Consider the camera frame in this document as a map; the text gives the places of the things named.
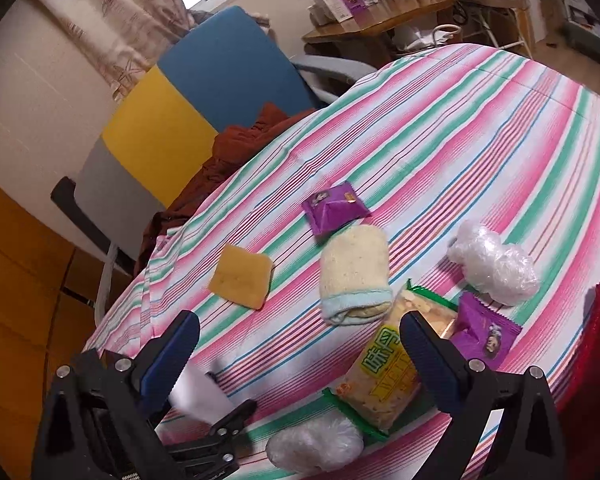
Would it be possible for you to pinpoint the cream towel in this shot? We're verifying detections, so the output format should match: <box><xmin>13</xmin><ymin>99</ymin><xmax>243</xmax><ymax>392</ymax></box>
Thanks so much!
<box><xmin>320</xmin><ymin>224</ymin><xmax>393</xmax><ymax>326</ymax></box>

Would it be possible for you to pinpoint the tricolour headboard cushion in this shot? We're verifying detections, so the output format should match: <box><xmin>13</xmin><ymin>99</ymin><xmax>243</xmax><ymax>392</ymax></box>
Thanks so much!
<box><xmin>74</xmin><ymin>6</ymin><xmax>320</xmax><ymax>259</ymax></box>

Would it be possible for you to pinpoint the rust red blanket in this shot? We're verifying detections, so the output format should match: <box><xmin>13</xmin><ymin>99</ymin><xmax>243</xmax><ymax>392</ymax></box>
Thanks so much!
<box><xmin>133</xmin><ymin>103</ymin><xmax>315</xmax><ymax>276</ymax></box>

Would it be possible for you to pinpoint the beige patterned curtain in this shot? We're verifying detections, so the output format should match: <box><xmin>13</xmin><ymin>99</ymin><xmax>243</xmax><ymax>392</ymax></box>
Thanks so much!
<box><xmin>38</xmin><ymin>0</ymin><xmax>195</xmax><ymax>101</ymax></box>

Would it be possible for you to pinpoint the clear plastic bag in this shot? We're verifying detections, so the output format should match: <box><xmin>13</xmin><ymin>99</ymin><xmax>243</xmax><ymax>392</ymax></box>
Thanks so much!
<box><xmin>446</xmin><ymin>220</ymin><xmax>540</xmax><ymax>306</ymax></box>

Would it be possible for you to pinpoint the yellow green snack bag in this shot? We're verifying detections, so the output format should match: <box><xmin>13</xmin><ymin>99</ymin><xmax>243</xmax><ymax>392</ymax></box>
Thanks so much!
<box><xmin>323</xmin><ymin>283</ymin><xmax>457</xmax><ymax>441</ymax></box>

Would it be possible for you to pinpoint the grey chair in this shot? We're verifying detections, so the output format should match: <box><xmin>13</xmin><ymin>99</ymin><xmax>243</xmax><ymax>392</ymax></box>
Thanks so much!
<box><xmin>289</xmin><ymin>54</ymin><xmax>377</xmax><ymax>105</ymax></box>

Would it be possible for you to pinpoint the striped pink green bedsheet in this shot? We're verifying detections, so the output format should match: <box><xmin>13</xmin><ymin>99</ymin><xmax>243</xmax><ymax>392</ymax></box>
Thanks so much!
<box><xmin>90</xmin><ymin>44</ymin><xmax>600</xmax><ymax>479</ymax></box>

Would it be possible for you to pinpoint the red fabric at right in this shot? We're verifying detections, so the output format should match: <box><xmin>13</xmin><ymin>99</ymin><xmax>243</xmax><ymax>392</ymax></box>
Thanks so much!
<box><xmin>558</xmin><ymin>284</ymin><xmax>600</xmax><ymax>479</ymax></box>

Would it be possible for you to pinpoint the purple snack packet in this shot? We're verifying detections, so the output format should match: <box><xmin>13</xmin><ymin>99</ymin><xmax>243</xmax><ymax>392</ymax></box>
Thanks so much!
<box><xmin>301</xmin><ymin>181</ymin><xmax>370</xmax><ymax>237</ymax></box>
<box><xmin>450</xmin><ymin>292</ymin><xmax>522</xmax><ymax>370</ymax></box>

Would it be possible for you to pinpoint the wooden desk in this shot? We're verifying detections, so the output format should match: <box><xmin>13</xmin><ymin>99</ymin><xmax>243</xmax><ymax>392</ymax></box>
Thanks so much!
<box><xmin>302</xmin><ymin>0</ymin><xmax>455</xmax><ymax>68</ymax></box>

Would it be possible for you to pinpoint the white carton on desk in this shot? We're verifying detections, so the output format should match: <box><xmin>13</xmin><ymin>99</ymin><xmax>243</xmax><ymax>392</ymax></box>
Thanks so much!
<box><xmin>313</xmin><ymin>0</ymin><xmax>353</xmax><ymax>23</ymax></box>

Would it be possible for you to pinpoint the yellow sponge pad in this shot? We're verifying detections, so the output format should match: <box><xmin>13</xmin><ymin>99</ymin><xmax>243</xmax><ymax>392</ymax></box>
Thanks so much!
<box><xmin>208</xmin><ymin>245</ymin><xmax>274</xmax><ymax>310</ymax></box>

